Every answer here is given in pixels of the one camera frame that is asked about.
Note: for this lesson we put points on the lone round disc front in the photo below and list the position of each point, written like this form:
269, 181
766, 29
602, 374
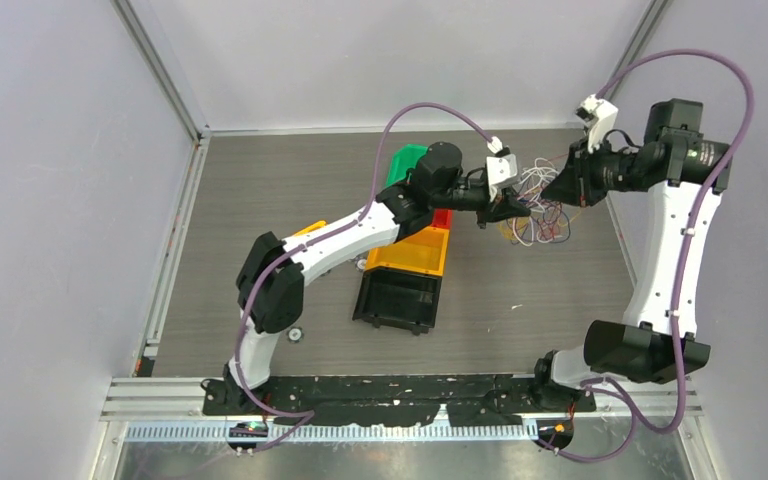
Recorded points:
295, 335

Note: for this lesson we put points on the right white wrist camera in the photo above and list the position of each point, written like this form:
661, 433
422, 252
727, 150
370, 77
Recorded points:
598, 117

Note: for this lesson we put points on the red plastic bin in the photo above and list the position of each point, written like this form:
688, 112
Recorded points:
442, 219

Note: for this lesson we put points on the black plastic bin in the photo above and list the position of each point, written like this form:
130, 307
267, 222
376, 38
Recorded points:
398, 299

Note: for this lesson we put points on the green plastic bin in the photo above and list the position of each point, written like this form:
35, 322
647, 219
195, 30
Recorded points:
402, 161

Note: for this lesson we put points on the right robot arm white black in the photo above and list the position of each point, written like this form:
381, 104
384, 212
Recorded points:
655, 340

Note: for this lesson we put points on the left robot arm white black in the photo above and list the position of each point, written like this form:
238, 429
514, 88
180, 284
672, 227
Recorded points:
273, 278

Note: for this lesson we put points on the yellow plastic bin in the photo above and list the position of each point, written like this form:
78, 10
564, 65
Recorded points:
423, 253

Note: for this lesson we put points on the aluminium frame rail front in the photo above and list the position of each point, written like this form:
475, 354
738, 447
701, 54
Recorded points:
170, 409

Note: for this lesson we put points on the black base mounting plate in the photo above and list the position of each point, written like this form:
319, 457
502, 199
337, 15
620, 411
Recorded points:
390, 401

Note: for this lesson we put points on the yellow triangular plastic piece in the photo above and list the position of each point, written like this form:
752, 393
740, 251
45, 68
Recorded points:
311, 228

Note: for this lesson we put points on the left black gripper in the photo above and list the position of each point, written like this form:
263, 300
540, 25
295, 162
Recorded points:
505, 206

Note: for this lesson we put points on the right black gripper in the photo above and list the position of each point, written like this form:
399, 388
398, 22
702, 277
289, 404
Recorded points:
577, 184

